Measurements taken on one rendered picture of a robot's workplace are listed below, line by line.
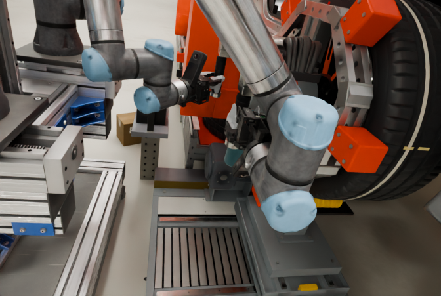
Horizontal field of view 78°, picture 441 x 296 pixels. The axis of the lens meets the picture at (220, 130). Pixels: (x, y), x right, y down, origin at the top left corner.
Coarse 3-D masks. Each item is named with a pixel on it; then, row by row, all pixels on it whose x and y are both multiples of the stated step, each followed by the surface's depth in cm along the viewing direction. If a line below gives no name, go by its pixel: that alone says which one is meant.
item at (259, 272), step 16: (240, 208) 136; (240, 224) 133; (256, 240) 123; (256, 256) 116; (256, 272) 109; (256, 288) 108; (272, 288) 104; (288, 288) 103; (304, 288) 103; (320, 288) 108; (336, 288) 107
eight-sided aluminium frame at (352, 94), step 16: (304, 0) 82; (304, 16) 87; (320, 16) 74; (336, 16) 67; (288, 32) 95; (336, 32) 67; (336, 48) 66; (352, 48) 67; (336, 64) 66; (352, 64) 62; (368, 64) 63; (352, 80) 61; (368, 80) 62; (352, 96) 60; (368, 96) 61; (352, 112) 65; (336, 128) 64; (336, 160) 70; (320, 176) 74
